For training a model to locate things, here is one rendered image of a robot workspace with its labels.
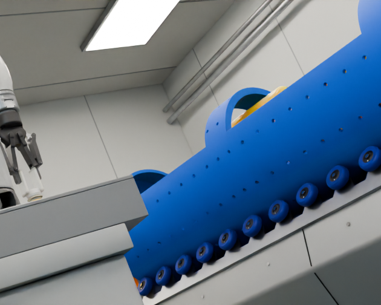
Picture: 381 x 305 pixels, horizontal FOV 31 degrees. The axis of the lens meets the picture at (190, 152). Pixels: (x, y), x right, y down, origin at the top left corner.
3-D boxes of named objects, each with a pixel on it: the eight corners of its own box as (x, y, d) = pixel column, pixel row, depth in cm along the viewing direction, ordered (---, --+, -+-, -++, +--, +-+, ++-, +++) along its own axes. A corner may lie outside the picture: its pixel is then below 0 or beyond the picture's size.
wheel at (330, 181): (342, 159, 121) (350, 164, 122) (323, 170, 124) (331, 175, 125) (343, 179, 118) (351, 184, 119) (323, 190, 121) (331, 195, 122)
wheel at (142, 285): (148, 273, 160) (155, 276, 161) (137, 279, 163) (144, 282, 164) (144, 290, 158) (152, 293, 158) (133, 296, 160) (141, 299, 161)
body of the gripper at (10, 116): (-4, 110, 185) (8, 141, 183) (24, 108, 191) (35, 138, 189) (-15, 123, 190) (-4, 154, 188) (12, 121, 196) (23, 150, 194)
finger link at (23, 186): (21, 169, 184) (19, 169, 184) (29, 192, 182) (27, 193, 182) (16, 173, 186) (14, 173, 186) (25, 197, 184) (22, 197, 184)
